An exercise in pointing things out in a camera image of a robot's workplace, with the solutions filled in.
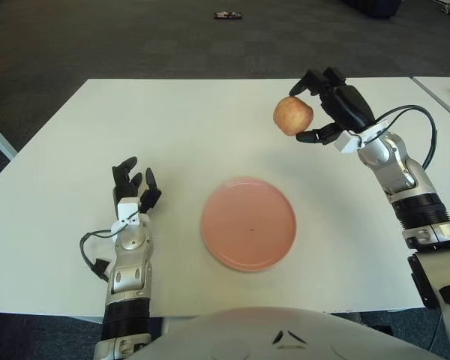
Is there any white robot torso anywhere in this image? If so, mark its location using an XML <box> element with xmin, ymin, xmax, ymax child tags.
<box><xmin>129</xmin><ymin>306</ymin><xmax>450</xmax><ymax>360</ymax></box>

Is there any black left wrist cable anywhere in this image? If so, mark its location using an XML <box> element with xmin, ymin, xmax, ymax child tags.
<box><xmin>79</xmin><ymin>229</ymin><xmax>117</xmax><ymax>282</ymax></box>

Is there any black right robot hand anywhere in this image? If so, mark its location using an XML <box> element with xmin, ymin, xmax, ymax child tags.
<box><xmin>289</xmin><ymin>67</ymin><xmax>391</xmax><ymax>155</ymax></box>

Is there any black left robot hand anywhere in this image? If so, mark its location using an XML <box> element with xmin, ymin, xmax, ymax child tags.
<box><xmin>111</xmin><ymin>156</ymin><xmax>163</xmax><ymax>226</ymax></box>

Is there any black bulky floor object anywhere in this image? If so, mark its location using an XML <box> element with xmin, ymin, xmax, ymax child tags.
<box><xmin>340</xmin><ymin>0</ymin><xmax>402</xmax><ymax>19</ymax></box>

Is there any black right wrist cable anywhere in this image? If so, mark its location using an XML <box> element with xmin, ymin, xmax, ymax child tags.
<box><xmin>374</xmin><ymin>106</ymin><xmax>436</xmax><ymax>170</ymax></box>

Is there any red yellow apple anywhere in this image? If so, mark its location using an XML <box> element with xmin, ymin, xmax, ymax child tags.
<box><xmin>272</xmin><ymin>96</ymin><xmax>315</xmax><ymax>136</ymax></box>

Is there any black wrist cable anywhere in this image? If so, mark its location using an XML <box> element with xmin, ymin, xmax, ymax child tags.
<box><xmin>374</xmin><ymin>106</ymin><xmax>436</xmax><ymax>170</ymax></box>
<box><xmin>79</xmin><ymin>229</ymin><xmax>117</xmax><ymax>282</ymax></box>

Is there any round pink plate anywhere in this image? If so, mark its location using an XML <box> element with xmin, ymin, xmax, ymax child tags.
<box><xmin>200</xmin><ymin>176</ymin><xmax>298</xmax><ymax>272</ymax></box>

